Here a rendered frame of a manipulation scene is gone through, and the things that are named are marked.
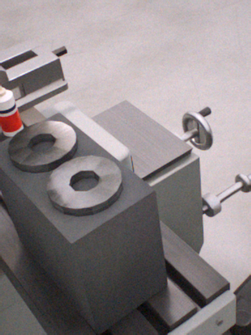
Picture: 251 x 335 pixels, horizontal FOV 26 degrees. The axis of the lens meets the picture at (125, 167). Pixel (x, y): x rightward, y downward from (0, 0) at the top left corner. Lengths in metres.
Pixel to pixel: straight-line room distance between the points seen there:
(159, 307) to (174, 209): 0.61
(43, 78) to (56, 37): 2.26
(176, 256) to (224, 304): 0.10
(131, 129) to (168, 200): 0.20
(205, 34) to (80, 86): 0.79
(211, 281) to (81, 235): 0.24
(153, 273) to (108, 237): 0.12
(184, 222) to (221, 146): 1.04
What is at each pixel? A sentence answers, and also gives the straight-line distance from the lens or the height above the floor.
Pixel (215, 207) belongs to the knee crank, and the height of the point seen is 0.52.
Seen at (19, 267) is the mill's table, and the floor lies 0.92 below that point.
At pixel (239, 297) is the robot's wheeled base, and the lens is 1.16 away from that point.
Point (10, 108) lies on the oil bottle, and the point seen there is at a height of 0.99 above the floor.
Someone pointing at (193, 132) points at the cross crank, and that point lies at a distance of 1.47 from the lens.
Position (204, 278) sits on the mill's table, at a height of 0.92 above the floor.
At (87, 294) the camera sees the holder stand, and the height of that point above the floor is 1.02.
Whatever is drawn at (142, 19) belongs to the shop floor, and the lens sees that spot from 3.43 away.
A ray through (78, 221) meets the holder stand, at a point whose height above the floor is 1.11.
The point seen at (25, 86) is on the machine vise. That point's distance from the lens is 1.14.
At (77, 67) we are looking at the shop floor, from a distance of 3.06.
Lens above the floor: 1.56
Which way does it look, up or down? 42 degrees down
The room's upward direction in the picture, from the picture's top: 10 degrees counter-clockwise
